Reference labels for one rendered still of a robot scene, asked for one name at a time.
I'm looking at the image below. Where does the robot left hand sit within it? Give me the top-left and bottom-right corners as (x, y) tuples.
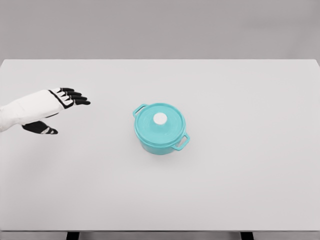
(10, 87), (91, 135)

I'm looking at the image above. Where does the teal lid with white knob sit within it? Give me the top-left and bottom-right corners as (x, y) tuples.
(134, 102), (186, 147)

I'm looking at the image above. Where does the teal pot with handles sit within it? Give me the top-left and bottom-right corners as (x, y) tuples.
(132, 103), (191, 156)

